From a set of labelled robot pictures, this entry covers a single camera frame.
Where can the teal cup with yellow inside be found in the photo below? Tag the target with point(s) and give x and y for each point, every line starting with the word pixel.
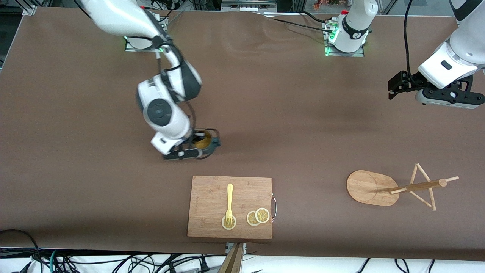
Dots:
pixel 204 143

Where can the yellow plastic fork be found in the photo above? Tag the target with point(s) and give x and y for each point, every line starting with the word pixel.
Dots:
pixel 229 197

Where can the white power strip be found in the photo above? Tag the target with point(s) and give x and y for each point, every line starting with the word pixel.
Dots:
pixel 246 7

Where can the wooden cup rack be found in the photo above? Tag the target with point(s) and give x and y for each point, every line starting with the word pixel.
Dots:
pixel 367 187

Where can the metal beam bracket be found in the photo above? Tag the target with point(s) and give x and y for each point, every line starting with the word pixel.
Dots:
pixel 228 248

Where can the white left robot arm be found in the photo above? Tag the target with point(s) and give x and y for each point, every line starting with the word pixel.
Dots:
pixel 466 45

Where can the aluminium corner bracket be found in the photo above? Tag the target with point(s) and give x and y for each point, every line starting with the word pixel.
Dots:
pixel 29 10

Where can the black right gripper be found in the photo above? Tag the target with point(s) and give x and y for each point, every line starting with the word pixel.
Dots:
pixel 214 143

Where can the wooden beam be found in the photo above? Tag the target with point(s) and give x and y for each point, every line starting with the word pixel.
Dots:
pixel 233 263

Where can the colourful background item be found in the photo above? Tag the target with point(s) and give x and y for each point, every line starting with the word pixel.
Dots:
pixel 326 3

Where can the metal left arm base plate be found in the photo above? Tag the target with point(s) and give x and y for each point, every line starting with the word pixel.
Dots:
pixel 358 54

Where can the lemon slice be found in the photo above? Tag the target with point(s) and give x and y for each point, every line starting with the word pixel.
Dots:
pixel 262 215
pixel 233 225
pixel 251 219

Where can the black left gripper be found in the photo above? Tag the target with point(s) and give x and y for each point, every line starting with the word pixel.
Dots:
pixel 410 82

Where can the wooden cutting board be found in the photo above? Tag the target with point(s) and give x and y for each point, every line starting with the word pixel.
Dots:
pixel 208 197

